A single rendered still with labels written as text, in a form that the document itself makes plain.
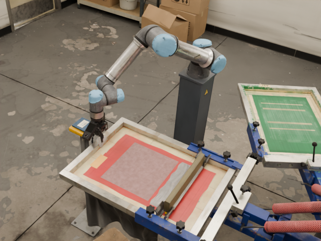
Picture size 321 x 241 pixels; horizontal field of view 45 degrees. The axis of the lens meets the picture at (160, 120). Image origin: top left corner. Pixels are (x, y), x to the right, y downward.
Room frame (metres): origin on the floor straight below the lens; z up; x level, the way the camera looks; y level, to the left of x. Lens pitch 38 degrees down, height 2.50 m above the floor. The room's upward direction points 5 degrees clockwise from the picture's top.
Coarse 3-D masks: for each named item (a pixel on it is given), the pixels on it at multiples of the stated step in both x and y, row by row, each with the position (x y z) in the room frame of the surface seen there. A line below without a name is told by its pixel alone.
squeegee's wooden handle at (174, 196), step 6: (198, 156) 1.53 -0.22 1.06; (204, 156) 1.55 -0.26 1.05; (198, 162) 1.48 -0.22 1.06; (192, 168) 1.43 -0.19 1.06; (198, 168) 1.48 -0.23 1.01; (186, 174) 1.39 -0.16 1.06; (192, 174) 1.41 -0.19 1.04; (180, 180) 1.34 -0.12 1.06; (186, 180) 1.35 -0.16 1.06; (180, 186) 1.30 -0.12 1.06; (186, 186) 1.36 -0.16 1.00; (174, 192) 1.26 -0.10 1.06; (180, 192) 1.29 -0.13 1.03; (168, 198) 1.22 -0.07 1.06; (174, 198) 1.23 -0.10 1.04; (168, 204) 1.19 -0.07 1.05; (168, 210) 1.19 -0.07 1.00
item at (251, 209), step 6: (252, 204) 1.24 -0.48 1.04; (246, 210) 1.20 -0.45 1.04; (252, 210) 1.20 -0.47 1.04; (258, 210) 1.20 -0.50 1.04; (264, 210) 1.21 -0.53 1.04; (252, 216) 1.18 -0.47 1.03; (258, 216) 1.17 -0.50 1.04; (264, 216) 1.17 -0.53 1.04; (258, 222) 1.16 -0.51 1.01; (264, 222) 1.15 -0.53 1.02
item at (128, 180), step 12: (108, 156) 1.58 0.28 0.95; (96, 168) 1.48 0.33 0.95; (108, 168) 1.49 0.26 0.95; (120, 168) 1.49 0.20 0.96; (132, 168) 1.50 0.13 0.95; (96, 180) 1.39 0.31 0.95; (108, 180) 1.40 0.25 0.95; (120, 180) 1.40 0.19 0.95; (132, 180) 1.41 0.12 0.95; (144, 180) 1.42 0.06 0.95; (156, 180) 1.42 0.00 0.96; (120, 192) 1.32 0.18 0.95; (132, 192) 1.33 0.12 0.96; (144, 192) 1.33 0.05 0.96; (156, 192) 1.34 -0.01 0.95; (144, 204) 1.26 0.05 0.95; (180, 204) 1.27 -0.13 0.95; (192, 204) 1.28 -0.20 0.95; (180, 216) 1.20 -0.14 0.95
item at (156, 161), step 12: (120, 144) 1.69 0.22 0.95; (132, 144) 1.70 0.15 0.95; (144, 144) 1.70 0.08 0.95; (120, 156) 1.59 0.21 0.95; (132, 156) 1.59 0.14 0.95; (144, 156) 1.60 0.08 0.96; (156, 156) 1.61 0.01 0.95; (168, 156) 1.62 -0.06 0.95; (144, 168) 1.51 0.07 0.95; (156, 168) 1.51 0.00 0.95; (168, 168) 1.52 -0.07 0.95; (204, 180) 1.45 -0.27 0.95; (192, 192) 1.36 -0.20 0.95
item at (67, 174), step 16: (112, 128) 1.79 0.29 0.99; (128, 128) 1.84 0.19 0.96; (144, 128) 1.81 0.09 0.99; (96, 144) 1.63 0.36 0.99; (176, 144) 1.69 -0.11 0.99; (80, 160) 1.50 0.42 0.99; (64, 176) 1.37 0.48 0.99; (224, 176) 1.46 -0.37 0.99; (96, 192) 1.28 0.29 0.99; (128, 208) 1.19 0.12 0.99; (208, 208) 1.23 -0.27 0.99
